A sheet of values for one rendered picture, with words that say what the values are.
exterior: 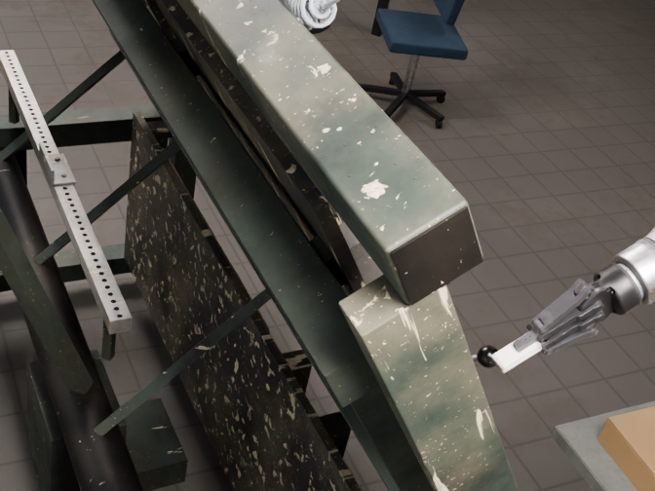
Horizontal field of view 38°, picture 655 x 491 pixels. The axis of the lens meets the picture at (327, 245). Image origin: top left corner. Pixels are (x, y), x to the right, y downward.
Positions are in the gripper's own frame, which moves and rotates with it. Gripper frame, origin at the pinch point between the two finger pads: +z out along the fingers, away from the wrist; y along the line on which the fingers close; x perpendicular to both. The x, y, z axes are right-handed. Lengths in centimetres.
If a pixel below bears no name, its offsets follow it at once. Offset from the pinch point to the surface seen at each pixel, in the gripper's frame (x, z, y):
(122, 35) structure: 82, 26, -30
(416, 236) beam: -13, 12, -51
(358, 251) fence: 12.0, 13.7, -24.7
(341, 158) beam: 2, 13, -51
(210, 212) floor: 242, 30, 163
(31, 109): 170, 58, 28
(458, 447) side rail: -13.0, 16.4, -9.1
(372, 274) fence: 12.0, 13.1, -18.9
